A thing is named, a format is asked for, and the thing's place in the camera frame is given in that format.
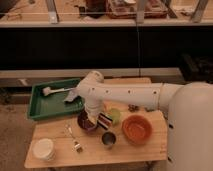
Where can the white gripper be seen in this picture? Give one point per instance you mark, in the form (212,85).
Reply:
(93,110)

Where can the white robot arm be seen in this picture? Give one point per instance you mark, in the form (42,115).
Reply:
(189,108)

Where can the purple bowl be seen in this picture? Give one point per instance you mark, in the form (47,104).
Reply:
(87,122)

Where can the orange bowl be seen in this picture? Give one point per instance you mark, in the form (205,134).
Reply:
(137,129)

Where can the white ceramic bowl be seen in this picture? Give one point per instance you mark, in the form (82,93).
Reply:
(43,149)

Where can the green plastic cup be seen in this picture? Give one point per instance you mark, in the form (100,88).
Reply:
(114,114)

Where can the small metal cup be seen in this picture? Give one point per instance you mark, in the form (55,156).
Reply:
(108,139)

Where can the small dark brown object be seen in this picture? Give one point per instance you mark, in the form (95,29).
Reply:
(133,108)

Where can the white dish brush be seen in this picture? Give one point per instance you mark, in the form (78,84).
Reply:
(48,90)

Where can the green plastic tray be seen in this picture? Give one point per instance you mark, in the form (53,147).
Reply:
(45,107)

